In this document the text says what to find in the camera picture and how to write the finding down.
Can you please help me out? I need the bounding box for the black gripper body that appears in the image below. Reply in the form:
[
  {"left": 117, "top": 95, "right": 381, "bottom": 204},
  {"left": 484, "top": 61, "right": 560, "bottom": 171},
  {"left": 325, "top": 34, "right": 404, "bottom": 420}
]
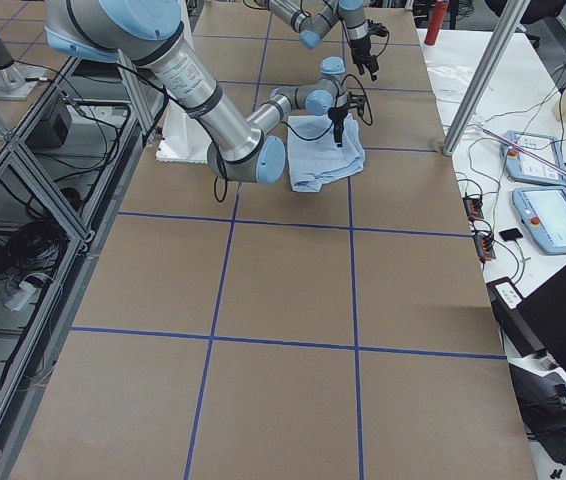
[
  {"left": 349, "top": 35, "right": 372, "bottom": 64},
  {"left": 327, "top": 103, "right": 349, "bottom": 126}
]

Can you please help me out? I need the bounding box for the light blue button shirt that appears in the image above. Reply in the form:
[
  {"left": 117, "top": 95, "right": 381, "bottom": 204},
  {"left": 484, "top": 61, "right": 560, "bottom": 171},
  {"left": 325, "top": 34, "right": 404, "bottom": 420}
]
[{"left": 287, "top": 114, "right": 365, "bottom": 193}]

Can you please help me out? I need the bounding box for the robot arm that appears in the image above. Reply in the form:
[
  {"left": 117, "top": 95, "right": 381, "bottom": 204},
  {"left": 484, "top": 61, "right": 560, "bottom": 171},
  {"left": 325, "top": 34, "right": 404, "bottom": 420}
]
[
  {"left": 243, "top": 0, "right": 389, "bottom": 81},
  {"left": 45, "top": 0, "right": 350, "bottom": 184}
]

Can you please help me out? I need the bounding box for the clear plastic bag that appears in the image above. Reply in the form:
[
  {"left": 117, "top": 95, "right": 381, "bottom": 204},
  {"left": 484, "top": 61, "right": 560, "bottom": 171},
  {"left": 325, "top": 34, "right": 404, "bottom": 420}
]
[{"left": 426, "top": 60, "right": 475, "bottom": 104}]

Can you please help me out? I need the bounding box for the red cylinder bottle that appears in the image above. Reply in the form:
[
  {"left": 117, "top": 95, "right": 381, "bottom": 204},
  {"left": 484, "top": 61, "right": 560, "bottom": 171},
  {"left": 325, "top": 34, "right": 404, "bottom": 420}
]
[{"left": 424, "top": 0, "right": 449, "bottom": 46}]

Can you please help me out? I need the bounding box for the metal rod green tip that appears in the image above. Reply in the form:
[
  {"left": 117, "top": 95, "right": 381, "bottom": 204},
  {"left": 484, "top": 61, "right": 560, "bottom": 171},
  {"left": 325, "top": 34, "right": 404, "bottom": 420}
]
[{"left": 474, "top": 124, "right": 566, "bottom": 177}]

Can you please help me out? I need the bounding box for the blue teach pendant far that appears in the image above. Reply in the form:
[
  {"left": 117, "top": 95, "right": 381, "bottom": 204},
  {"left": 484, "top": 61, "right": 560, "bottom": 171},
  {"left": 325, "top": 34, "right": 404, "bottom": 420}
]
[{"left": 501, "top": 129, "right": 566, "bottom": 187}]

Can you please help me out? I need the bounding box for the blue teach pendant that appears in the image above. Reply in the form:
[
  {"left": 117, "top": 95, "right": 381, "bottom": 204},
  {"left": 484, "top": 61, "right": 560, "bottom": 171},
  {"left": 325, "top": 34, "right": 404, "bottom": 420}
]
[
  {"left": 501, "top": 129, "right": 566, "bottom": 187},
  {"left": 511, "top": 186, "right": 566, "bottom": 255}
]

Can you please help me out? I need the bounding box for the blue teach pendant near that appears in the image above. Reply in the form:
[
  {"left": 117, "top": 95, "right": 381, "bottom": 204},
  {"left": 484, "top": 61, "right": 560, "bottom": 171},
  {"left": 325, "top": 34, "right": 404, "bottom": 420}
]
[{"left": 511, "top": 186, "right": 566, "bottom": 255}]

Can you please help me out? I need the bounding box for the black laptop computer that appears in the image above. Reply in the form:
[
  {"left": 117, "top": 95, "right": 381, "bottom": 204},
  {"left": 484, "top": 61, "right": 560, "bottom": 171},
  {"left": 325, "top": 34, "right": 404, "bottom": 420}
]
[{"left": 488, "top": 265, "right": 566, "bottom": 371}]

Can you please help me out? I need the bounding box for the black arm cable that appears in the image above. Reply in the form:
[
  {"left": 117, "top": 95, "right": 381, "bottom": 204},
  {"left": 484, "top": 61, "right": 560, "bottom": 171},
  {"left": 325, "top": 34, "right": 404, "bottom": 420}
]
[{"left": 212, "top": 73, "right": 375, "bottom": 204}]

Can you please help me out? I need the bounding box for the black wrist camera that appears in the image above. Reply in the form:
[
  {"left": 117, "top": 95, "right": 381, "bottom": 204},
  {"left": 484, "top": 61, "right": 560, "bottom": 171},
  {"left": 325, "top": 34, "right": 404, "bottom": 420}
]
[
  {"left": 347, "top": 94, "right": 367, "bottom": 116},
  {"left": 367, "top": 19, "right": 389, "bottom": 38}
]

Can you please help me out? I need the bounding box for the aluminium frame post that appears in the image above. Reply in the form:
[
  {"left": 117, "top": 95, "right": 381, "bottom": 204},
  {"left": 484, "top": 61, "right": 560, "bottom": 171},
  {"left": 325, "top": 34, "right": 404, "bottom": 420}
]
[{"left": 441, "top": 0, "right": 530, "bottom": 156}]

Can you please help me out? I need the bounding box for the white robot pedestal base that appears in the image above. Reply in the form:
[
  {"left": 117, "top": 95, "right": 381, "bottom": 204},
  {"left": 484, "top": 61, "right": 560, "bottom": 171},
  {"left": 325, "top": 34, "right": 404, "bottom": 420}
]
[{"left": 156, "top": 102, "right": 211, "bottom": 164}]

